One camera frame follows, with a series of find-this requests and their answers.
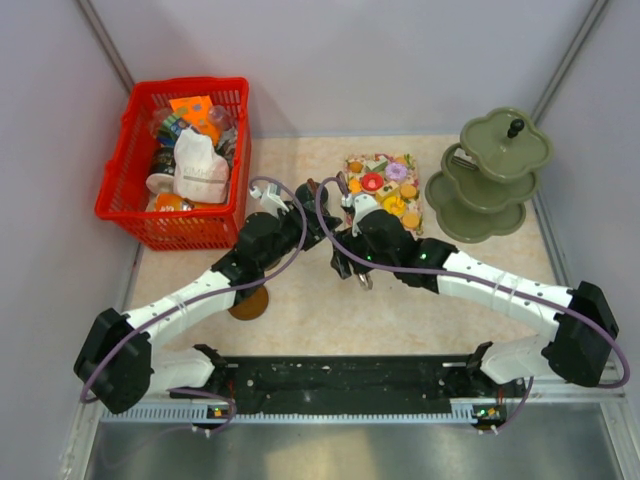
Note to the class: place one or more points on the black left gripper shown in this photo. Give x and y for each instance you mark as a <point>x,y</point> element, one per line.
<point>314,231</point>

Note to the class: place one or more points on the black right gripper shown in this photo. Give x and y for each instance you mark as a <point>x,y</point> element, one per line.
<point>348,241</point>

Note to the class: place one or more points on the stainless steel food tongs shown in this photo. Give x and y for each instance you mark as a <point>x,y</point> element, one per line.
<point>365,281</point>

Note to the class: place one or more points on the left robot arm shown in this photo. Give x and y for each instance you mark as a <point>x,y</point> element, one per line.
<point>115,361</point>

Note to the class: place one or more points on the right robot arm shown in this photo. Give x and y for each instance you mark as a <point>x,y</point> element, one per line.
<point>575,329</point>

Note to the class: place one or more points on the dark green mug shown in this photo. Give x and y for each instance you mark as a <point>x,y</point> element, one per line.
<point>306,194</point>

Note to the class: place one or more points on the red round donut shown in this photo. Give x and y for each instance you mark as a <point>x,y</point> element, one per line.
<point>371,182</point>

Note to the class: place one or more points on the floral rectangular serving tray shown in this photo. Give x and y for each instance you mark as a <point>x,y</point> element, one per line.
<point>357,165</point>

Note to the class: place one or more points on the purple frosted donut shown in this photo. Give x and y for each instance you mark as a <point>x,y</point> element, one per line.
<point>396,172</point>

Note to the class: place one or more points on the brown wooden coaster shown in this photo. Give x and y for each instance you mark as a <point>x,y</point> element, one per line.
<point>252,307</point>

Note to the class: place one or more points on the white cloth bag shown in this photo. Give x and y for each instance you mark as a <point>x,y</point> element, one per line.
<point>201,175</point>

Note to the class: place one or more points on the green three-tier dessert stand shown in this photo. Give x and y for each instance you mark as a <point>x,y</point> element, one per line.
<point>472,206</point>

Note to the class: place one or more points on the chocolate cake slice with cherry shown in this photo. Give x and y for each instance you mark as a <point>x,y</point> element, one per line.
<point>464,163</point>

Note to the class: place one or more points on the black cylindrical can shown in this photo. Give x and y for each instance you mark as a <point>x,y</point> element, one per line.
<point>163,161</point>

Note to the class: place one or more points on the orange dotted box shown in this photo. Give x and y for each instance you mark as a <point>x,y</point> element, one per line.
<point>195,110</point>

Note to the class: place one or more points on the red plastic basket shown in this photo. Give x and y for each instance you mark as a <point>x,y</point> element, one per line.
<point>145,205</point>

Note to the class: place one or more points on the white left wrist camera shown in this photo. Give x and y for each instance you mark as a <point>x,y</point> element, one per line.
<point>270,200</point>

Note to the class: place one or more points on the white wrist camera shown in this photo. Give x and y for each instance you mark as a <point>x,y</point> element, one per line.
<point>270,200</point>
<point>356,207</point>

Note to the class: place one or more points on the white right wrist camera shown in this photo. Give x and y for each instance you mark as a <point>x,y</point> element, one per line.
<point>356,207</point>

